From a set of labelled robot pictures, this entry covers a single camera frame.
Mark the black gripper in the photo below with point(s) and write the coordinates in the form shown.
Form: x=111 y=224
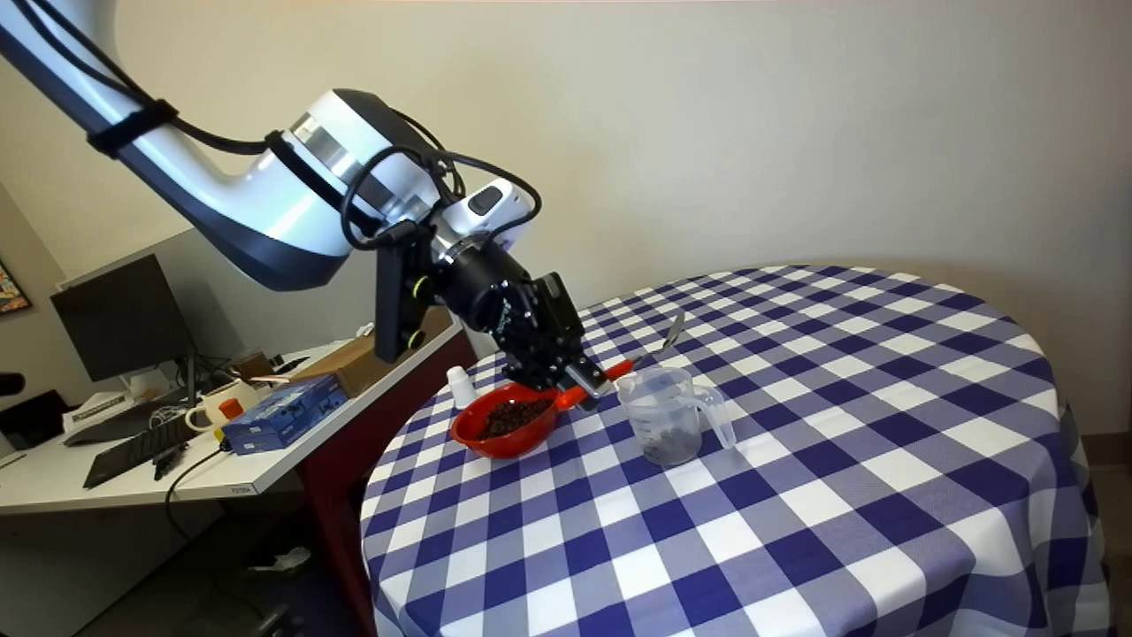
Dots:
x=529 y=317

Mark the red plastic spoon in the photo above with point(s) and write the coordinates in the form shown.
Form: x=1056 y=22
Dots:
x=583 y=394

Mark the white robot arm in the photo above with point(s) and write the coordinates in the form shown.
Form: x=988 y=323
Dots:
x=289 y=206

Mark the orange plastic bowl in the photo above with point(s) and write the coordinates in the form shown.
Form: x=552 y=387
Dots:
x=509 y=421

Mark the small white bottle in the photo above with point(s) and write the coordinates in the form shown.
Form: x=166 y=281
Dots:
x=462 y=387

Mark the transparent measuring cup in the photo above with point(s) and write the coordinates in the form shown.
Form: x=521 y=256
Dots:
x=669 y=415

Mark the long cardboard box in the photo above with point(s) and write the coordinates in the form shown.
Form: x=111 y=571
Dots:
x=360 y=366

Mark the blue white checkered tablecloth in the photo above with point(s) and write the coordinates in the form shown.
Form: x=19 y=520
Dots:
x=893 y=465

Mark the blue tissue box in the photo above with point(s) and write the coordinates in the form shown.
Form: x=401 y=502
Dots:
x=286 y=415

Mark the grey partition panel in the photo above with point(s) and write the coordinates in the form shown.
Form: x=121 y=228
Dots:
x=227 y=314

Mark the white mug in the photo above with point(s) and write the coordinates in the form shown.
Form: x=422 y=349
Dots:
x=203 y=415

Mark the black keyboard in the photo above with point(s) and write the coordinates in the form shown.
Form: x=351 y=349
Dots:
x=153 y=442

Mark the black computer monitor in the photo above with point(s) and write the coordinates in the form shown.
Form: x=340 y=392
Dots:
x=130 y=323

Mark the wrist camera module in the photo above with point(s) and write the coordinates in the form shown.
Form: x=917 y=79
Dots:
x=497 y=209

